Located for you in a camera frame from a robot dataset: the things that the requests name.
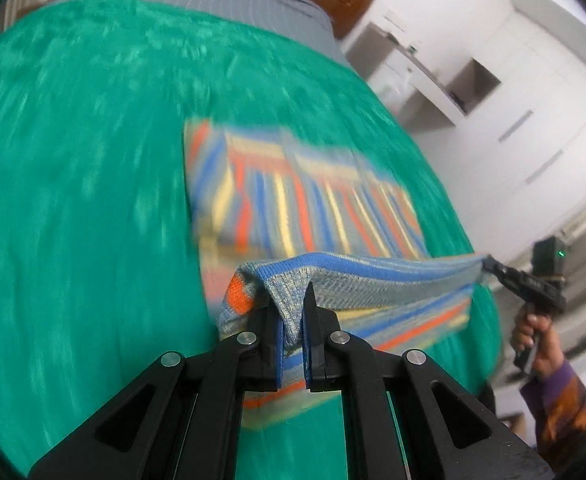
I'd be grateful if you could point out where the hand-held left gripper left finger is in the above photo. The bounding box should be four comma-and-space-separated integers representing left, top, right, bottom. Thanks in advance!
28, 305, 280, 480

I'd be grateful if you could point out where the striped knit sweater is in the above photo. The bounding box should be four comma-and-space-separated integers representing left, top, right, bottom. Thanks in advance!
183, 119, 494, 431

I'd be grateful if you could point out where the person's right hand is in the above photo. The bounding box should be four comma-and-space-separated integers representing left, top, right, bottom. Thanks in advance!
510, 307, 566, 378

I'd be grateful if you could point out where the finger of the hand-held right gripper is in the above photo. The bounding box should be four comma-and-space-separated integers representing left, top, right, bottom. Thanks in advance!
483, 256, 521, 288

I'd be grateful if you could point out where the white wardrobe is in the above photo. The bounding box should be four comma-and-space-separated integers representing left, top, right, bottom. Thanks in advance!
413, 0, 586, 261

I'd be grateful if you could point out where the white desk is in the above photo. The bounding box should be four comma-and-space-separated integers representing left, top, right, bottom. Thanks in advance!
345, 22, 468, 128

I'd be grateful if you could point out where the green blanket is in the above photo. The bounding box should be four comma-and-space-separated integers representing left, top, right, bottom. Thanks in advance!
0, 0, 504, 480

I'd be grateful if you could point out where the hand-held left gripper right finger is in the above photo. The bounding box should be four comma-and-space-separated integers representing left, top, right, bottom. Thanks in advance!
303, 281, 556, 480

